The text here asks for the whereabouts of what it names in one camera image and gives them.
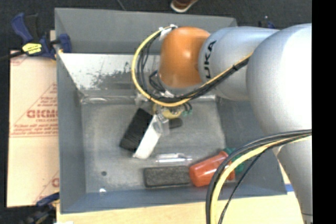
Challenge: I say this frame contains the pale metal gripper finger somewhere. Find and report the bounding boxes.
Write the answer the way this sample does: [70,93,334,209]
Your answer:
[152,113,161,130]
[159,116,171,137]

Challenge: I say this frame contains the black flat block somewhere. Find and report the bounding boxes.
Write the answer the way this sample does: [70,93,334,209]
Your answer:
[119,108,155,152]

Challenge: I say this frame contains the white flat block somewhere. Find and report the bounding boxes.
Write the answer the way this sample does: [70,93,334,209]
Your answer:
[132,115,161,160]

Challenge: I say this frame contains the dark grey sponge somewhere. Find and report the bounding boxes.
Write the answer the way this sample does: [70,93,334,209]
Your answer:
[142,165,193,189]

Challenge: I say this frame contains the grey metal bin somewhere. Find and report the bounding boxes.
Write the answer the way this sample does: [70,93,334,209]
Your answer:
[54,7,288,215]

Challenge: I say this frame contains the brown cardboard board red print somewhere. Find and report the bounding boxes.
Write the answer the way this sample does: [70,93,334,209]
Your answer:
[6,50,60,208]

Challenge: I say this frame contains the black cylinder on white bracket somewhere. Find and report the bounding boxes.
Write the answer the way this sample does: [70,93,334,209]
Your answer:
[169,118,184,130]

